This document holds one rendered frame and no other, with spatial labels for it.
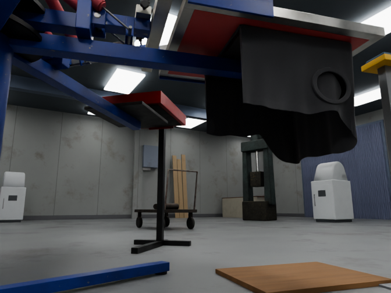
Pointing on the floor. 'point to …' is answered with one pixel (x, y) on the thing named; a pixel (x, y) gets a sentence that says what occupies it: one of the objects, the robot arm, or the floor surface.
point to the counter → (235, 206)
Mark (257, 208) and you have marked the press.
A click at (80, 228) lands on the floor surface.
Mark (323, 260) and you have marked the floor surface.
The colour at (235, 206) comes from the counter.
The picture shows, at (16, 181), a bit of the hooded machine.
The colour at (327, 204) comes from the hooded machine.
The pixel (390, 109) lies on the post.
